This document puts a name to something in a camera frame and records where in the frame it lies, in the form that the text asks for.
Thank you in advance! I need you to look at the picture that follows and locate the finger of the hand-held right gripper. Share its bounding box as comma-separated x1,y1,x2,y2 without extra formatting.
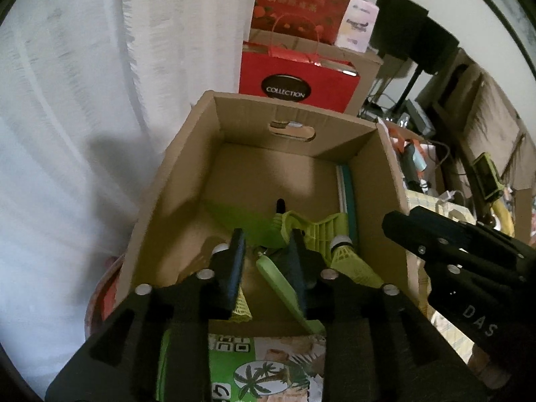
382,206,536,279
425,257,528,302

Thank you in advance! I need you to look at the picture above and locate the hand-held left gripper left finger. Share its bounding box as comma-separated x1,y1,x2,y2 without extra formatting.
45,228,248,402

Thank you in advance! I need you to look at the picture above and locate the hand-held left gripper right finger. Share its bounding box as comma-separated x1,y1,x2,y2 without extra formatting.
285,228,488,402

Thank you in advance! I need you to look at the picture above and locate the yellow shuttlecock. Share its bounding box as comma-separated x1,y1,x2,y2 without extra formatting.
211,245,253,324
329,237,385,289

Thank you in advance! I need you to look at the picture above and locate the teal squeegee with green handle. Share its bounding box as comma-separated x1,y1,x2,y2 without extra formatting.
271,163,360,262

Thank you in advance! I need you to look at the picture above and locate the green palm tree package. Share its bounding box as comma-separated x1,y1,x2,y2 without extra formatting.
157,329,327,402

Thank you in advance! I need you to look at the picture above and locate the white cloth tote bag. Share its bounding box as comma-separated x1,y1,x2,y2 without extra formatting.
433,198,476,223

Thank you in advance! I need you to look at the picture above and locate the yellow plaid tablecloth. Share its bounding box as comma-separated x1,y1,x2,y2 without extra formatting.
404,190,509,367

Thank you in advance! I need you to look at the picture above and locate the yellow bag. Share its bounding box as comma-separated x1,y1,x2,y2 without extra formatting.
492,199,515,235

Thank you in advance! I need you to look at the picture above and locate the green and black portable radio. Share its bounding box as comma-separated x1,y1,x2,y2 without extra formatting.
472,152,503,200

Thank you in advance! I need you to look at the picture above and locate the teal hair dryer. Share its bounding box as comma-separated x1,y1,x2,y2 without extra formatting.
404,142,428,185

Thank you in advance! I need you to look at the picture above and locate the flat cardboard piece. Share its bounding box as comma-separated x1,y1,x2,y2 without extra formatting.
513,186,536,244

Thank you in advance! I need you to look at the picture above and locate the grey electronic box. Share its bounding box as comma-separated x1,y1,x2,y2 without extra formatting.
402,100,432,132

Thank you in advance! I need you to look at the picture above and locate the large brown cushion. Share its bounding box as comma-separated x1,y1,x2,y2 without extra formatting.
461,67,526,193

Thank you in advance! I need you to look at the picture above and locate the black speaker stand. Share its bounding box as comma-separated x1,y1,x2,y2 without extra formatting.
404,71,423,112

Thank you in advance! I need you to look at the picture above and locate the brown sofa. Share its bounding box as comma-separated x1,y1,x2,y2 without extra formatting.
416,48,536,244

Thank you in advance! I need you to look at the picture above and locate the black speaker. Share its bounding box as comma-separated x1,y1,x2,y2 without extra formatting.
371,0,430,61
408,17,460,75

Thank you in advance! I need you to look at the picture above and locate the red gift box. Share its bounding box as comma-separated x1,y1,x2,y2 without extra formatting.
240,41,361,115

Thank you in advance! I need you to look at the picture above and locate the white small carton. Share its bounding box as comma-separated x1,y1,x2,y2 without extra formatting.
335,0,380,52

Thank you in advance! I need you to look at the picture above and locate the white curtain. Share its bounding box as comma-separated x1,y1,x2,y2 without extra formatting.
0,0,260,386

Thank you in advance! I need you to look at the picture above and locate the framed ink painting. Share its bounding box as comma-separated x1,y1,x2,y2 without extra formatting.
473,0,536,57

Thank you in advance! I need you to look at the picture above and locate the red gift bag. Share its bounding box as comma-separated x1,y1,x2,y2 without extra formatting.
250,0,358,45

